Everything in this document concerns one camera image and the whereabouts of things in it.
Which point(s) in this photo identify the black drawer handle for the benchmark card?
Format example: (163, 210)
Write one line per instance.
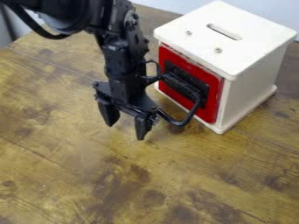
(185, 85)

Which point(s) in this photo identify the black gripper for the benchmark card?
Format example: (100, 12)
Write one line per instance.
(121, 93)

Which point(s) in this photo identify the red drawer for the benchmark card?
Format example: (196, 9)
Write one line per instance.
(196, 75)

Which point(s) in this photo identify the dark vertical post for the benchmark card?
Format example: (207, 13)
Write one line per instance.
(6, 23)

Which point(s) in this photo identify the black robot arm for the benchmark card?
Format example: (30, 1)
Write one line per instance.
(112, 22)

